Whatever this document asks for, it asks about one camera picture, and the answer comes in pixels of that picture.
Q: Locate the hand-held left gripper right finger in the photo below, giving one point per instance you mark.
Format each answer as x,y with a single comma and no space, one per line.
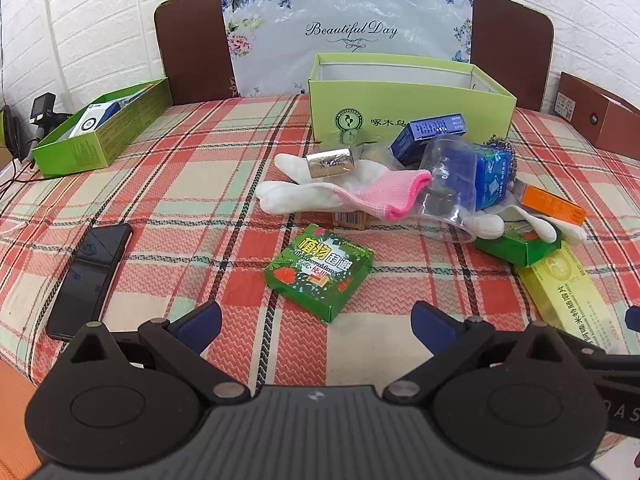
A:
432,322

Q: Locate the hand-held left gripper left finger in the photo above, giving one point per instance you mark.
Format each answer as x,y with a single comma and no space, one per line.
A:
200,322

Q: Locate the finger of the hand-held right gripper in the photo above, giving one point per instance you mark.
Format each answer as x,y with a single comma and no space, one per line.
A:
634,319

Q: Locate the green floral small box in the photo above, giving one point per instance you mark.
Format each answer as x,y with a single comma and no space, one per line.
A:
315,270

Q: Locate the clear plastic bag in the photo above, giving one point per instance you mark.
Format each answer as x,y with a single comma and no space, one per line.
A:
445,180

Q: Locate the white glove with pink cuff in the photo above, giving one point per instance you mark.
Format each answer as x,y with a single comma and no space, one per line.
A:
360,195

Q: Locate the large green cardboard box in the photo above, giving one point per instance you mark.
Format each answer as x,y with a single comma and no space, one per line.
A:
325,105

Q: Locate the long yellow box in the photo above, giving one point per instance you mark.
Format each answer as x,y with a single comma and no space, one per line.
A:
570,290

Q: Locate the black smartphone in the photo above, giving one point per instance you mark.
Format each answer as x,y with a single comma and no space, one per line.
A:
85,280

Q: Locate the small brown box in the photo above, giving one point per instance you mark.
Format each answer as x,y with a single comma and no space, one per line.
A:
350,219

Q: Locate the red plaid bed sheet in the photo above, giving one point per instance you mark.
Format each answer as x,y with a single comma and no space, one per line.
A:
200,185

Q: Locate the orange box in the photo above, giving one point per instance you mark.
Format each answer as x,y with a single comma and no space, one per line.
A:
555,205

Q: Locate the blue and green box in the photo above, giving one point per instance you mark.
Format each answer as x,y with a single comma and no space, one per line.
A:
487,175

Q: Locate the steel wool scrubber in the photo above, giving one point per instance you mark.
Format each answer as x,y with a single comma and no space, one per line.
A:
507,157

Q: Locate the dark blue box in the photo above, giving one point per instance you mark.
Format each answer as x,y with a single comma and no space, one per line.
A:
415,137

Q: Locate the silver cylinder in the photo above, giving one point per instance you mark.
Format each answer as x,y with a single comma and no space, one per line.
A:
330,161

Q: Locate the brown cardboard box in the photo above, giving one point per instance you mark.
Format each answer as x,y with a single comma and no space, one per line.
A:
615,120

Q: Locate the shallow green box lid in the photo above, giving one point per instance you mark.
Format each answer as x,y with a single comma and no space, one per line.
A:
85,152

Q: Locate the white and blue small box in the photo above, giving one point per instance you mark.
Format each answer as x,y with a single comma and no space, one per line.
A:
90,122

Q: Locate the black device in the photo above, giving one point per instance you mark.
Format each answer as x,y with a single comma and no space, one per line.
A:
42,107

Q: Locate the brown wooden headboard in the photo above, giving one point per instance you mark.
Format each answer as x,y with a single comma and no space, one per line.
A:
190,50

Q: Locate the floral plastic sheet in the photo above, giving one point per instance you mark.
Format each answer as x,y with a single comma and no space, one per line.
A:
350,10

